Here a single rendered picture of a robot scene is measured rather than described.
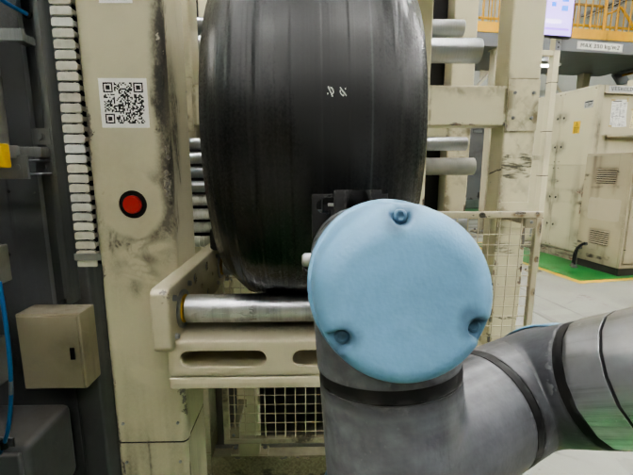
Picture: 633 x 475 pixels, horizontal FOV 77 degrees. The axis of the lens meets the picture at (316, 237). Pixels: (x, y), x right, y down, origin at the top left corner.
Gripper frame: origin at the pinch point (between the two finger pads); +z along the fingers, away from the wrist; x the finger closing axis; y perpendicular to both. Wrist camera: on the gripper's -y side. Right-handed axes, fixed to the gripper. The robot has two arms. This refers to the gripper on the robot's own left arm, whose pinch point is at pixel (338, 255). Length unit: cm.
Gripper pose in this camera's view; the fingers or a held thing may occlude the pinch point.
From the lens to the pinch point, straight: 50.9
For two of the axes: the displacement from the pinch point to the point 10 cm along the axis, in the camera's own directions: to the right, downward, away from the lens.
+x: -10.0, 0.0, -0.2
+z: -0.2, -0.6, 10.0
